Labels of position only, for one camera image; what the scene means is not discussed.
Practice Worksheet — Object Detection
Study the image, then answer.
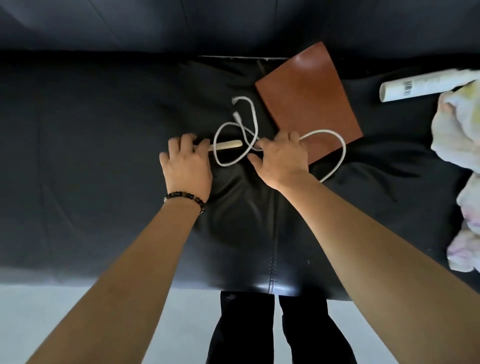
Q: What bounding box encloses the person's right forearm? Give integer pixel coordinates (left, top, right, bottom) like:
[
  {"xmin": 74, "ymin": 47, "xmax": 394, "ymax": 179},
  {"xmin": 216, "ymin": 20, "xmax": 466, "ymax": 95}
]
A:
[{"xmin": 277, "ymin": 173, "xmax": 480, "ymax": 364}]

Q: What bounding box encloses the person's right leg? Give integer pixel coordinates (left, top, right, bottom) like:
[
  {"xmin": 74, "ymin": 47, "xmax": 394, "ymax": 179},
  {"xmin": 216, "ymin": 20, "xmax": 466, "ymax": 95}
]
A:
[{"xmin": 278, "ymin": 294, "xmax": 358, "ymax": 364}]

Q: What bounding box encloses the black leather sofa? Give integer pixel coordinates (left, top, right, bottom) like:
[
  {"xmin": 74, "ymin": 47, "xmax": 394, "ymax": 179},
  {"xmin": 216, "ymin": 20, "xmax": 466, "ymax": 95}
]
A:
[{"xmin": 0, "ymin": 0, "xmax": 480, "ymax": 303}]

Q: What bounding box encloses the cream pen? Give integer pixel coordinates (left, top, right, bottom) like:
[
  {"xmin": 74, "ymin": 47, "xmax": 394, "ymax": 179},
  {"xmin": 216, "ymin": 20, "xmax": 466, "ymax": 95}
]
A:
[{"xmin": 207, "ymin": 139, "xmax": 244, "ymax": 152}]

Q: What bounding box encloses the white cable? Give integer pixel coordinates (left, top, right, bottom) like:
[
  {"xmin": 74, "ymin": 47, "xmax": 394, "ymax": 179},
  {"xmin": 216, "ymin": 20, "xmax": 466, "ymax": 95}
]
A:
[{"xmin": 212, "ymin": 95, "xmax": 347, "ymax": 184}]

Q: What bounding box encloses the black bead bracelet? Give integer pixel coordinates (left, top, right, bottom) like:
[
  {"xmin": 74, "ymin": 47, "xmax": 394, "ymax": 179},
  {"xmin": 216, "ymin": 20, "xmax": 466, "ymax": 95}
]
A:
[{"xmin": 163, "ymin": 191, "xmax": 206, "ymax": 215}]

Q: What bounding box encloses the person's left forearm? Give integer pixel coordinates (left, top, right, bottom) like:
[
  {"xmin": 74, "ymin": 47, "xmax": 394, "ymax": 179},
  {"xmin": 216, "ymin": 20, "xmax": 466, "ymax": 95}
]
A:
[{"xmin": 25, "ymin": 197, "xmax": 203, "ymax": 364}]

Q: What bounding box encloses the person's right hand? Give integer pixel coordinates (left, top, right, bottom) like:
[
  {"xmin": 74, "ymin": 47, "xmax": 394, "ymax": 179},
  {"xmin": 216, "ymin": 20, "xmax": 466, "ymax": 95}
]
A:
[{"xmin": 247, "ymin": 130, "xmax": 310, "ymax": 192}]

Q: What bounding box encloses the crumpled white cloth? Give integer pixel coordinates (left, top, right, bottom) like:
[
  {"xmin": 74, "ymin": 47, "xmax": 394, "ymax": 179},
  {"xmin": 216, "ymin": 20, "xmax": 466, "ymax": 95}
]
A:
[{"xmin": 430, "ymin": 80, "xmax": 480, "ymax": 274}]

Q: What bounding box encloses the brown leather notebook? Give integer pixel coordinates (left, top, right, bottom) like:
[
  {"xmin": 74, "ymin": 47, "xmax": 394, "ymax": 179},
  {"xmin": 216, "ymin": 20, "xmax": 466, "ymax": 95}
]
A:
[{"xmin": 254, "ymin": 41, "xmax": 364, "ymax": 166}]

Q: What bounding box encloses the white tube with barcode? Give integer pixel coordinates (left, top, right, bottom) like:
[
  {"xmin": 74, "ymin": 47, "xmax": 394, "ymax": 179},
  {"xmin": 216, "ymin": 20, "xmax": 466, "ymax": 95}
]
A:
[{"xmin": 379, "ymin": 68, "xmax": 480, "ymax": 103}]

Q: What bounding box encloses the person's leg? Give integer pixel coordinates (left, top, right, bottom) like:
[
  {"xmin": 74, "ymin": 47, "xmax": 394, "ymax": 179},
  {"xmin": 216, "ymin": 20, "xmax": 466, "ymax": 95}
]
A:
[
  {"xmin": 278, "ymin": 294, "xmax": 358, "ymax": 364},
  {"xmin": 205, "ymin": 290, "xmax": 276, "ymax": 364}
]

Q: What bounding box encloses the person's left leg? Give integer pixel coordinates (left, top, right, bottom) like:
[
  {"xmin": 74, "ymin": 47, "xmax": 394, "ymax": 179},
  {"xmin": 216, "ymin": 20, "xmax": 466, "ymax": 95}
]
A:
[{"xmin": 205, "ymin": 290, "xmax": 276, "ymax": 364}]

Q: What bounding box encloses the person's left hand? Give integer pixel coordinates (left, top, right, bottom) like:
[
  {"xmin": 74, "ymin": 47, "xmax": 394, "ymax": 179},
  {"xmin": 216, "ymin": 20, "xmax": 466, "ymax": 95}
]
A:
[{"xmin": 159, "ymin": 133, "xmax": 213, "ymax": 203}]

